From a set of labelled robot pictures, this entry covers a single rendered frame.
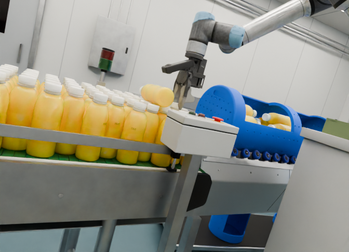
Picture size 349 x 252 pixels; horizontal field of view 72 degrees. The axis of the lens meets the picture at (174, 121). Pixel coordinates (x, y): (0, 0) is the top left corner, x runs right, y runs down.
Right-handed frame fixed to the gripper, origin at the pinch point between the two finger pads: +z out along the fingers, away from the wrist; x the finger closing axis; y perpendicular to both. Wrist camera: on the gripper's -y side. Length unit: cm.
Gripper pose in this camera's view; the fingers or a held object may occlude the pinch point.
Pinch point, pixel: (176, 105)
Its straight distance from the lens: 92.0
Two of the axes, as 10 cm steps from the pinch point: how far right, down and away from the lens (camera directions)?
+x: -4.6, -2.4, 8.5
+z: -2.6, 9.6, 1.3
